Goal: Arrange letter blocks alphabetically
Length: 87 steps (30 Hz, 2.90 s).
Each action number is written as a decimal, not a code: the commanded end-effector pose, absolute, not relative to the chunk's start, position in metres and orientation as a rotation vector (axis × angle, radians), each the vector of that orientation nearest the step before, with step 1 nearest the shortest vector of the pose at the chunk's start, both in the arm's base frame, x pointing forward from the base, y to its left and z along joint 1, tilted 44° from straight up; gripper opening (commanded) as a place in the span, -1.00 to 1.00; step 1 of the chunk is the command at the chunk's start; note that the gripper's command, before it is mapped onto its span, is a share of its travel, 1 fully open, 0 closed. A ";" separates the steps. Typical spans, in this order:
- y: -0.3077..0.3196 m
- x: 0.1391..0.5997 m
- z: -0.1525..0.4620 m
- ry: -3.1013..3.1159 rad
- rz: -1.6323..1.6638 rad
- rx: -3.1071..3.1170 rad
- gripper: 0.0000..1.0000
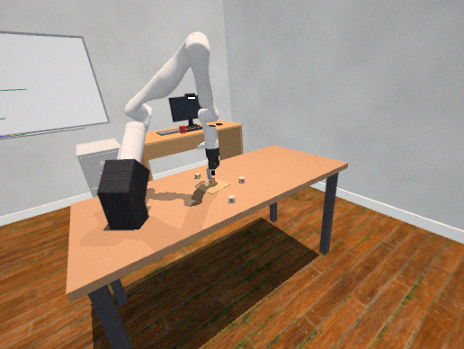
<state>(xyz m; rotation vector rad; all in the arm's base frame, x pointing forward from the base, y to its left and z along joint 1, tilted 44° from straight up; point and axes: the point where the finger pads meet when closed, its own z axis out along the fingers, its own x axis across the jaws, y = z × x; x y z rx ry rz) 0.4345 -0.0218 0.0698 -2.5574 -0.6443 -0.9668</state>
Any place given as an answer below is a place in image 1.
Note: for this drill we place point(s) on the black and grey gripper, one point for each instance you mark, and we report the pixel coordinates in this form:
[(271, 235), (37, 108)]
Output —
[(212, 153)]

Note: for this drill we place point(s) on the tan flat mat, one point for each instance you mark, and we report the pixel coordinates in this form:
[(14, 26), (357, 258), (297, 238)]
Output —
[(212, 188)]

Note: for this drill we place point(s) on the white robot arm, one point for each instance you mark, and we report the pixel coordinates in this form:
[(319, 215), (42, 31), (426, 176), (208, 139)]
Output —
[(161, 85)]

